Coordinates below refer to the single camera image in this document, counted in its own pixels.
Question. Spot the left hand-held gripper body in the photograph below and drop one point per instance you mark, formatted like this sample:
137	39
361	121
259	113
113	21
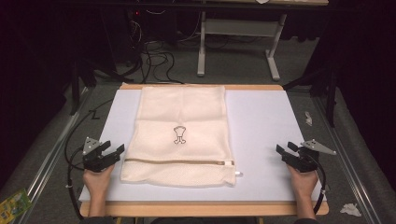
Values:
93	160

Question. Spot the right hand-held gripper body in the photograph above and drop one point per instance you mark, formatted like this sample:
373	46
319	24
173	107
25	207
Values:
303	161

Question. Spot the cream mesh laundry bag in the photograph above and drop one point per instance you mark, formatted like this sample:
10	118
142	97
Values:
180	109

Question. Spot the person's right hand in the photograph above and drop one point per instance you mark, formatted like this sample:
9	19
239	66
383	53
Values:
304	183

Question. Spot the person's left hand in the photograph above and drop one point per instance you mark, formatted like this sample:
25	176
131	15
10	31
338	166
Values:
97	182

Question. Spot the small crumpled white paper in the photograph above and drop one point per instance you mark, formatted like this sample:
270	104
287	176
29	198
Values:
308	118

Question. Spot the white table mat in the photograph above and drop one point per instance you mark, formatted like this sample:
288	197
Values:
264	124

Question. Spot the black metal stand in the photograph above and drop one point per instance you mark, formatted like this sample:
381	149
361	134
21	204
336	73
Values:
331	93
75	90

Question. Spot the large crumpled white paper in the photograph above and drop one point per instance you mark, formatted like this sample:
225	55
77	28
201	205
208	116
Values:
350	210

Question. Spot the green printed packet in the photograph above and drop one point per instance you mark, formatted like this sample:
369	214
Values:
12	207

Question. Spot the metal floor rail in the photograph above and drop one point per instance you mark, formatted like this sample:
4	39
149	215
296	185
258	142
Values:
345	168
49	155

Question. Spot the white metal desk frame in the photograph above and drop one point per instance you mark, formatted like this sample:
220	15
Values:
239	27

